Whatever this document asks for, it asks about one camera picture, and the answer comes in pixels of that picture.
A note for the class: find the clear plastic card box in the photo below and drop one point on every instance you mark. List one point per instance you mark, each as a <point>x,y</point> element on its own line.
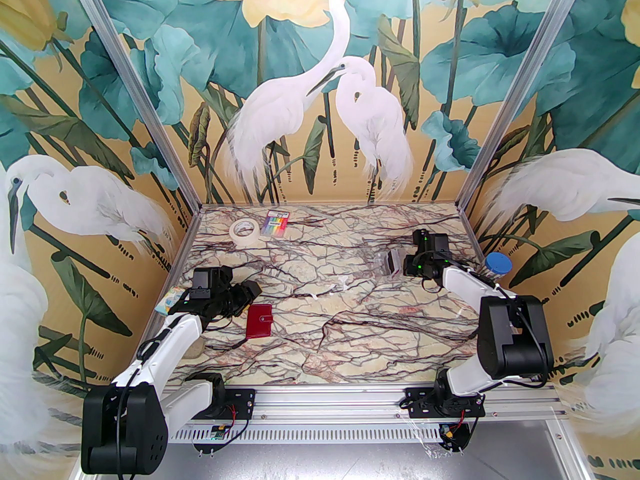
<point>385,263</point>

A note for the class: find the red leather card holder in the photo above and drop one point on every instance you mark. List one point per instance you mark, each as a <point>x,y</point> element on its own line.
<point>259,320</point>

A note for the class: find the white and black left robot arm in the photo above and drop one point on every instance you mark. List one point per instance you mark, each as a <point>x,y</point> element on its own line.
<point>170,338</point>

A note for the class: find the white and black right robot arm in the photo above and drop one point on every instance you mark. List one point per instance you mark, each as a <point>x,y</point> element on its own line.
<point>465,280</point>

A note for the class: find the beige masking tape roll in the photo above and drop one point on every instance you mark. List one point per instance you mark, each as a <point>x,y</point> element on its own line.
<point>236,236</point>

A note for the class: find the pack of coloured markers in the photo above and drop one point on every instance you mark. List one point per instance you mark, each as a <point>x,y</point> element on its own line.
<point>277,225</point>

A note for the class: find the clear tube with blue lid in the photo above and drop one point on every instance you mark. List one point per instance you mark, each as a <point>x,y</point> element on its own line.
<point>497,263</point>

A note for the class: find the perforated metal strip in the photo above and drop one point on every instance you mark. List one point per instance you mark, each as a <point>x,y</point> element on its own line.
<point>325,434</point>

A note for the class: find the steel sheet tray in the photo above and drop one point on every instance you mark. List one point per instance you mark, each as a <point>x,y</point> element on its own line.
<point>325,463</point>

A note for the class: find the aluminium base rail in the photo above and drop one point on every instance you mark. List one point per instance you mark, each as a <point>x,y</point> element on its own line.
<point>325,403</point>

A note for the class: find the black round bracket plate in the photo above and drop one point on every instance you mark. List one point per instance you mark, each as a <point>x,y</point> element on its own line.
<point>462,440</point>

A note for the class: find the aluminium frame post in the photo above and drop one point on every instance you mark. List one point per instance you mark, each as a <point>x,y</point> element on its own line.
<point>515,93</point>
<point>141,93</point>

